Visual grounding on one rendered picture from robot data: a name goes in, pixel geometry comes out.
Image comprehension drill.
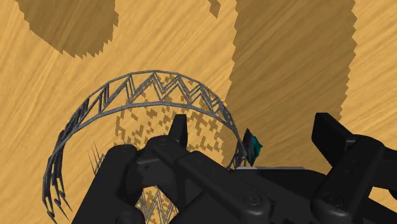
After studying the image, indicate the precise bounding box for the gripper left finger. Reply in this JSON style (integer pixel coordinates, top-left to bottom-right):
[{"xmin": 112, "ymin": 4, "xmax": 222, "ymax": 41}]
[{"xmin": 71, "ymin": 113, "xmax": 274, "ymax": 224}]

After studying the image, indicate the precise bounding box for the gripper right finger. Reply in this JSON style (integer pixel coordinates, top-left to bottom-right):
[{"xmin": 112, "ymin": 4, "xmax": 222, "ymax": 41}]
[{"xmin": 310, "ymin": 112, "xmax": 397, "ymax": 224}]

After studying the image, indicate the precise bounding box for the small teal object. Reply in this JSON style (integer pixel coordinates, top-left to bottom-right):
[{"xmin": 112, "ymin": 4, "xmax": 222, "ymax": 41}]
[{"xmin": 242, "ymin": 128, "xmax": 263, "ymax": 167}]

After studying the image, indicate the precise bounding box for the grey wire basket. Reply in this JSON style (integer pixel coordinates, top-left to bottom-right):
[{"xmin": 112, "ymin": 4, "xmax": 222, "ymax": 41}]
[{"xmin": 41, "ymin": 69, "xmax": 249, "ymax": 224}]

